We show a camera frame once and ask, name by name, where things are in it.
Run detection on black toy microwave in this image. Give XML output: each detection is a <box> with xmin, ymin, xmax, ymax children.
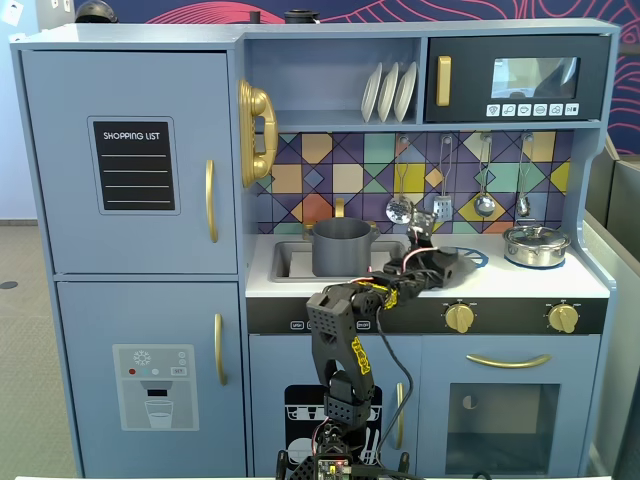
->
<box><xmin>423</xmin><ymin>34</ymin><xmax>613</xmax><ymax>124</ymax></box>

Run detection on gold freezer door handle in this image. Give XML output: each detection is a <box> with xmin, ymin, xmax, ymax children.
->
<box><xmin>213</xmin><ymin>312</ymin><xmax>229</xmax><ymax>388</ymax></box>

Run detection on black cable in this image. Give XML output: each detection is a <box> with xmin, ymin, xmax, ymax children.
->
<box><xmin>374</xmin><ymin>304</ymin><xmax>415</xmax><ymax>469</ymax></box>

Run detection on gold toy faucet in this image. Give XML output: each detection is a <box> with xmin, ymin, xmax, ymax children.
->
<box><xmin>301</xmin><ymin>197</ymin><xmax>377</xmax><ymax>234</ymax></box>

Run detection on gold oven door handle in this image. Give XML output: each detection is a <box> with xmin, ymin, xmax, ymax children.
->
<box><xmin>465</xmin><ymin>353</ymin><xmax>553</xmax><ymax>370</ymax></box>

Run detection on gold fridge door handle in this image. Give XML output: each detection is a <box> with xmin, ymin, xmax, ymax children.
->
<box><xmin>204</xmin><ymin>159</ymin><xmax>221</xmax><ymax>245</ymax></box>

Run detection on white plate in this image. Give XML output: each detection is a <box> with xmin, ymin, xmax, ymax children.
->
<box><xmin>360</xmin><ymin>61</ymin><xmax>384</xmax><ymax>124</ymax></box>
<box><xmin>376</xmin><ymin>61</ymin><xmax>401</xmax><ymax>124</ymax></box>
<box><xmin>393</xmin><ymin>60</ymin><xmax>419</xmax><ymax>124</ymax></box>

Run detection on gold dishwasher door handle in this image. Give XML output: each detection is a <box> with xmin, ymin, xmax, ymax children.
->
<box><xmin>394</xmin><ymin>381</ymin><xmax>406</xmax><ymax>451</ymax></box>

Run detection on dark gray pot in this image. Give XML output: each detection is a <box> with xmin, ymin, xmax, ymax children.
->
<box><xmin>303</xmin><ymin>216</ymin><xmax>382</xmax><ymax>278</ymax></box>

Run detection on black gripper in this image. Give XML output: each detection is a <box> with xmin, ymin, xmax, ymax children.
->
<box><xmin>394</xmin><ymin>245</ymin><xmax>460</xmax><ymax>299</ymax></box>

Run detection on blue fridge door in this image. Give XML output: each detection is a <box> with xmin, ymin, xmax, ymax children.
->
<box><xmin>20</xmin><ymin>49</ymin><xmax>239</xmax><ymax>276</ymax></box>

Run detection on blue oven door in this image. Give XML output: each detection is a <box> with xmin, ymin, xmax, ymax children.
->
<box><xmin>420</xmin><ymin>334</ymin><xmax>602</xmax><ymax>477</ymax></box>

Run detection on wide black cylinder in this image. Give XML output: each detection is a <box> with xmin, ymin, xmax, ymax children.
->
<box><xmin>284</xmin><ymin>9</ymin><xmax>321</xmax><ymax>26</ymax></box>

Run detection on steel ladle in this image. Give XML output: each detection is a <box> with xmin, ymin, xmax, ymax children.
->
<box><xmin>472</xmin><ymin>133</ymin><xmax>498</xmax><ymax>219</ymax></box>

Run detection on blue wooden toy kitchen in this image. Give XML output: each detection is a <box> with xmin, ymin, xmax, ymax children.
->
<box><xmin>9</xmin><ymin>18</ymin><xmax>624</xmax><ymax>479</ymax></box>

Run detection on gold stove knob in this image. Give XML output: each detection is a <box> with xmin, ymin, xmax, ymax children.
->
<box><xmin>547</xmin><ymin>303</ymin><xmax>581</xmax><ymax>335</ymax></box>
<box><xmin>444</xmin><ymin>303</ymin><xmax>476</xmax><ymax>335</ymax></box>

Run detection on steel slotted spatula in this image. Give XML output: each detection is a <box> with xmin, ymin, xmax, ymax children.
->
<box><xmin>432</xmin><ymin>133</ymin><xmax>458</xmax><ymax>222</ymax></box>

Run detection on blue freezer door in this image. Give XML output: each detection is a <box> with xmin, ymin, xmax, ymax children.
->
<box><xmin>55</xmin><ymin>280</ymin><xmax>242</xmax><ymax>479</ymax></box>

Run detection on steel skimmer spoon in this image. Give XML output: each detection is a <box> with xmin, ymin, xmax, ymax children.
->
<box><xmin>384</xmin><ymin>133</ymin><xmax>414</xmax><ymax>225</ymax></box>

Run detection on black dome object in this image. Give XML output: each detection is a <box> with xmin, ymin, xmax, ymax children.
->
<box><xmin>74</xmin><ymin>0</ymin><xmax>119</xmax><ymax>24</ymax></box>

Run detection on small steel spoon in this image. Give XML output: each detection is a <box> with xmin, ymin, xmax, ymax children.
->
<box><xmin>515</xmin><ymin>133</ymin><xmax>535</xmax><ymax>219</ymax></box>

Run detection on gold microwave handle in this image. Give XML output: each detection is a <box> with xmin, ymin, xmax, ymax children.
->
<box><xmin>435</xmin><ymin>55</ymin><xmax>453</xmax><ymax>108</ymax></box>

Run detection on gold toy telephone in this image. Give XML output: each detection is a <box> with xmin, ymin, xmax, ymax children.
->
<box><xmin>236</xmin><ymin>78</ymin><xmax>279</xmax><ymax>189</ymax></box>

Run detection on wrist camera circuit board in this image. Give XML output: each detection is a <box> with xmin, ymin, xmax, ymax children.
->
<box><xmin>407</xmin><ymin>208</ymin><xmax>437</xmax><ymax>237</ymax></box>

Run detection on shiny steel pot lid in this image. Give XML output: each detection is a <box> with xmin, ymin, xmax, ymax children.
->
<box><xmin>503</xmin><ymin>224</ymin><xmax>569</xmax><ymax>247</ymax></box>

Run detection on blue dishwasher door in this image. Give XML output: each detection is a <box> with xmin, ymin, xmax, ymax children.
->
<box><xmin>247</xmin><ymin>334</ymin><xmax>422</xmax><ymax>477</ymax></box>

